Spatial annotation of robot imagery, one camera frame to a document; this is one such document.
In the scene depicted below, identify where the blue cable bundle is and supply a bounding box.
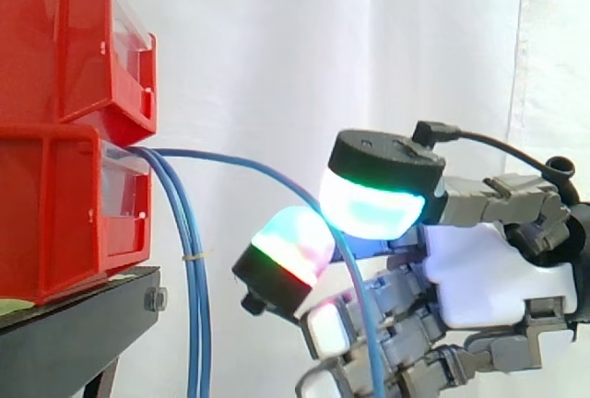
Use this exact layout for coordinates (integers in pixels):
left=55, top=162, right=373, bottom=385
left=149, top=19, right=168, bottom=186
left=131, top=146, right=213, bottom=398

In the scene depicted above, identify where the thin black cable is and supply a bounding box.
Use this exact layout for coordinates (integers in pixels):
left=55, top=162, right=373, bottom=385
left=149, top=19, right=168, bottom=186
left=412, top=120, right=554, bottom=173

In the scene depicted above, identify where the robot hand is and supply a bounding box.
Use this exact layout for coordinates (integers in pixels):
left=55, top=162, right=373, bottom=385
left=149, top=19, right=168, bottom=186
left=231, top=128, right=577, bottom=398

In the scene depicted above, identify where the black stand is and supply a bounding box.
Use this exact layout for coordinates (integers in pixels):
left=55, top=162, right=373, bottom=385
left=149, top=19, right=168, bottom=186
left=0, top=266, right=170, bottom=398

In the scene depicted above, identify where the red bin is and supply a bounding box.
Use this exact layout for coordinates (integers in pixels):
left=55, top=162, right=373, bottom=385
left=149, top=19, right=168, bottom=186
left=0, top=123, right=154, bottom=307
left=0, top=0, right=160, bottom=148

